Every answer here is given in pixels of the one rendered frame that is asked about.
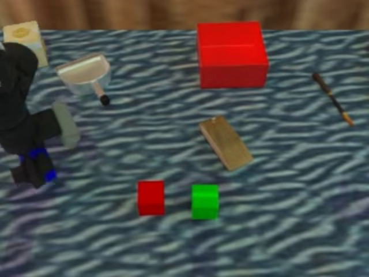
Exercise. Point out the small red cube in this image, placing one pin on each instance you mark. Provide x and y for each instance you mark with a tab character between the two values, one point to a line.
150	197

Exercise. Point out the small green cube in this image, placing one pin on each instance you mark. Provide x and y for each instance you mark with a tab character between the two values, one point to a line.
205	202

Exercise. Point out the beige cardboard box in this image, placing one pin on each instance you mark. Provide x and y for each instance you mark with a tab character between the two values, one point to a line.
24	34

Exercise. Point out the wooden board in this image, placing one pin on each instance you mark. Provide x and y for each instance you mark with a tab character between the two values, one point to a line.
226	142

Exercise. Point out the large red box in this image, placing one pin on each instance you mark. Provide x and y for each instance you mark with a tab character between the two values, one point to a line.
232	54

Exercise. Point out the thin wooden paintbrush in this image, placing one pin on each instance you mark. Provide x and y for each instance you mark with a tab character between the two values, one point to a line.
331	96

